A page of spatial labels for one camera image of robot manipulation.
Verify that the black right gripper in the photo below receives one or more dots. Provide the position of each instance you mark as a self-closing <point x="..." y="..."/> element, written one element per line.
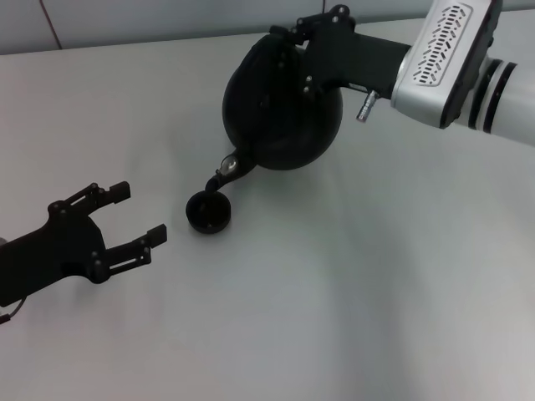
<point x="359" y="58"/>

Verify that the black round teapot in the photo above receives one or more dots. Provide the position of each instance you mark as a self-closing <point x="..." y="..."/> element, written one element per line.
<point x="284" y="138"/>

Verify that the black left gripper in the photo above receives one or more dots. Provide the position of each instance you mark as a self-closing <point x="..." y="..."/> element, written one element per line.
<point x="50" y="255"/>

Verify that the small dark teacup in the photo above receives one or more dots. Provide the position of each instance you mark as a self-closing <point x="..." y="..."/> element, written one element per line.
<point x="209" y="212"/>

